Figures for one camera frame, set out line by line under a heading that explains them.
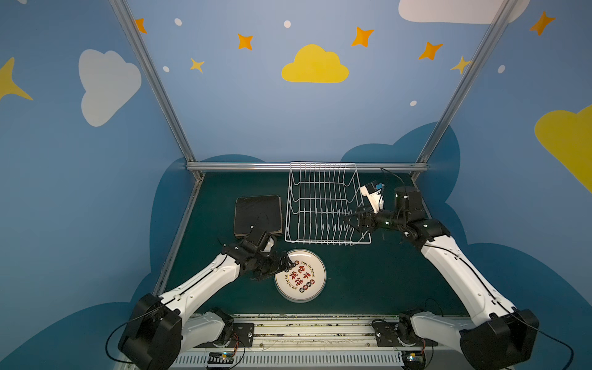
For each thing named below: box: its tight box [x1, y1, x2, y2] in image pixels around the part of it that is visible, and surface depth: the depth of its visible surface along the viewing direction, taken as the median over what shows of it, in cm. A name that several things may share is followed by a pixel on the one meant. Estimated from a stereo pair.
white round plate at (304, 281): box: [274, 248, 327, 304], surface depth 86 cm
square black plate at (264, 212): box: [234, 195, 283, 237], surface depth 107 cm
